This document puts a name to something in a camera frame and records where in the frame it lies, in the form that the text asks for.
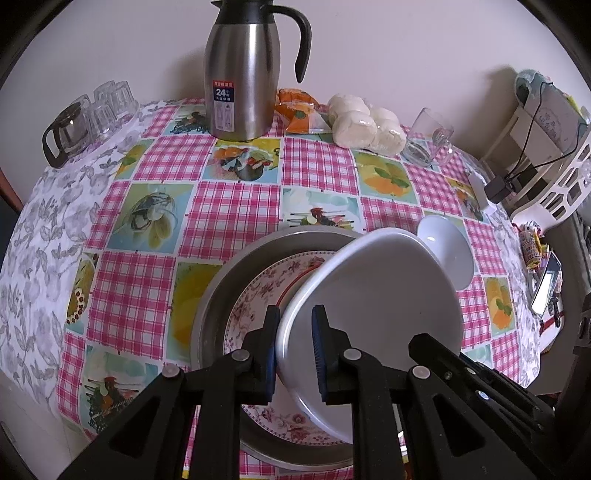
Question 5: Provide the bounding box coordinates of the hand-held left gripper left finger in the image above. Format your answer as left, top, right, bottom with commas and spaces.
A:
56, 305, 282, 480

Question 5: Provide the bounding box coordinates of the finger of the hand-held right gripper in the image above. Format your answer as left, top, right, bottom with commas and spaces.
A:
409, 333, 562, 480

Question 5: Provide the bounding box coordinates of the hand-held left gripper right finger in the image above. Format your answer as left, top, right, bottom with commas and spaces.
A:
311, 305, 532, 480

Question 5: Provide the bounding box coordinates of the pink floral rimmed plate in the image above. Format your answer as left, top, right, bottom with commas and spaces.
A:
223, 251, 356, 449

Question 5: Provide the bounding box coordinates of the red-rimmed plate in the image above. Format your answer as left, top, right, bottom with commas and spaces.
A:
279, 258, 339, 306

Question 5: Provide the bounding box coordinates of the round metal basin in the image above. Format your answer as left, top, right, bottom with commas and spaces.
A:
189, 226, 409, 472

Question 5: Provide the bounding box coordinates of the plain white plate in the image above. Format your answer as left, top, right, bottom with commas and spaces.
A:
276, 227, 464, 445

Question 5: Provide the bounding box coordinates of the white floral bowl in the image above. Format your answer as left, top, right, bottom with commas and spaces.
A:
417, 213, 474, 291

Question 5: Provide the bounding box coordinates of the red white cloth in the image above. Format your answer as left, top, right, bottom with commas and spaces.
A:
537, 295, 570, 352

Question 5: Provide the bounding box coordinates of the smartphone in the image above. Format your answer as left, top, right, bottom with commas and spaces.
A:
530, 253, 563, 315

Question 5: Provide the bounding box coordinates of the colourful snack packet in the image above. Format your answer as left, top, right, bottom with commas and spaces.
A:
518, 224, 548, 269

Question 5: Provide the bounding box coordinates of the pink checked tablecloth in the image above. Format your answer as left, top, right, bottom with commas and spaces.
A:
55, 96, 544, 480

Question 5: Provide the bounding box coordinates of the small white box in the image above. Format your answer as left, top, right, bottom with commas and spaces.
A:
467, 172, 491, 210

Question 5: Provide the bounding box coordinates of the black power adapter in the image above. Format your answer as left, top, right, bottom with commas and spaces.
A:
487, 174, 514, 204

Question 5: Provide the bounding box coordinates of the white plastic basket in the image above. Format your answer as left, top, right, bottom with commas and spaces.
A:
479, 104, 591, 232

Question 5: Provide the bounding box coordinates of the bag of steamed buns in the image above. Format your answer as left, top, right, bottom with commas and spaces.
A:
327, 93, 407, 157

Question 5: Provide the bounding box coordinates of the clear glass mug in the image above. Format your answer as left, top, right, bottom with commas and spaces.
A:
401, 107, 455, 168

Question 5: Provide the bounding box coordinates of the orange snack packet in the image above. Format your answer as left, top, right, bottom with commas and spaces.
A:
274, 88, 334, 136

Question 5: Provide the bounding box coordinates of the stainless steel thermos jug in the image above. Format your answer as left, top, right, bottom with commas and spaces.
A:
204, 0, 312, 141

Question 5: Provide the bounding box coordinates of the patterned cushion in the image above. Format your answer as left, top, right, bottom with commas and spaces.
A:
514, 69, 591, 155

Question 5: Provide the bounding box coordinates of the clear drinking glass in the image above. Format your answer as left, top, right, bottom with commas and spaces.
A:
93, 83, 116, 110
111, 80, 140, 119
85, 102, 116, 140

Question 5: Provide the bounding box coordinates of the glass coffee pot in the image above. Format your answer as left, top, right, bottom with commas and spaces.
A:
42, 95, 94, 169

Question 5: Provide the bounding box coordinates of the charger cable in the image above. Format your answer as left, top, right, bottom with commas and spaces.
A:
502, 80, 583, 182

